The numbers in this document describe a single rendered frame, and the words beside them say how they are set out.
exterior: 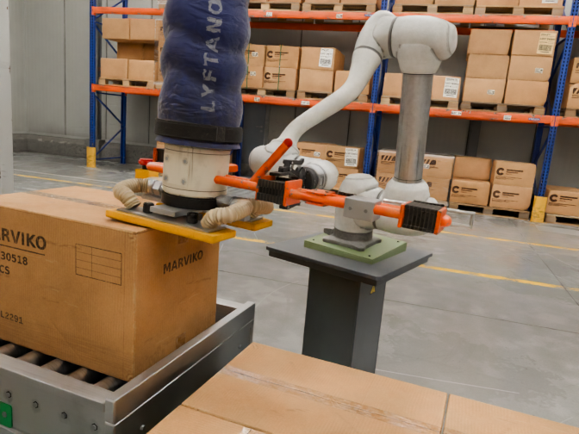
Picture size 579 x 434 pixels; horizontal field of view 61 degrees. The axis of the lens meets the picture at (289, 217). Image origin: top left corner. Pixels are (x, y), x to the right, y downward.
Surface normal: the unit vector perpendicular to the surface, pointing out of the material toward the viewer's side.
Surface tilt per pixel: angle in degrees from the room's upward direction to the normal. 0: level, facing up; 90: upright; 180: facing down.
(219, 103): 80
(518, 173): 89
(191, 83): 73
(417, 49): 106
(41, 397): 90
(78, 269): 90
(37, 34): 90
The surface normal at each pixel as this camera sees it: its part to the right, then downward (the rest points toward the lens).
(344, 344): -0.59, 0.11
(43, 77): -0.29, 0.16
